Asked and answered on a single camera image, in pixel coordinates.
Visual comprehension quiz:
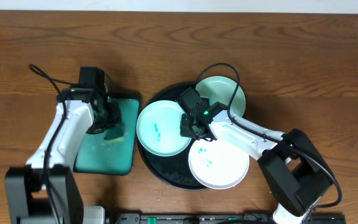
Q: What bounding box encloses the green yellow sponge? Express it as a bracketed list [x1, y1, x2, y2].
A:
[104, 126, 125, 143]

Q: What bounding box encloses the light green plate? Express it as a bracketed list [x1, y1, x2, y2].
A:
[195, 76, 246, 116]
[136, 100, 191, 157]

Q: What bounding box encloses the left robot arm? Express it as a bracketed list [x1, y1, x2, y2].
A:
[4, 88, 121, 223]

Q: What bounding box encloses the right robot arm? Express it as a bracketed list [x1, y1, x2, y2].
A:
[176, 87, 338, 223]

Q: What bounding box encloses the dark green rectangular water tray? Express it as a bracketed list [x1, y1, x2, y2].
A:
[74, 92, 140, 175]

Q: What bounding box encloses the round black serving tray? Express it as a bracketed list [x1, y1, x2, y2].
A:
[137, 83, 207, 190]

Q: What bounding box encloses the white plate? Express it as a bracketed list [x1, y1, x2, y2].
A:
[188, 140, 249, 190]

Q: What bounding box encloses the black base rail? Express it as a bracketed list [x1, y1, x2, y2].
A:
[104, 212, 346, 224]

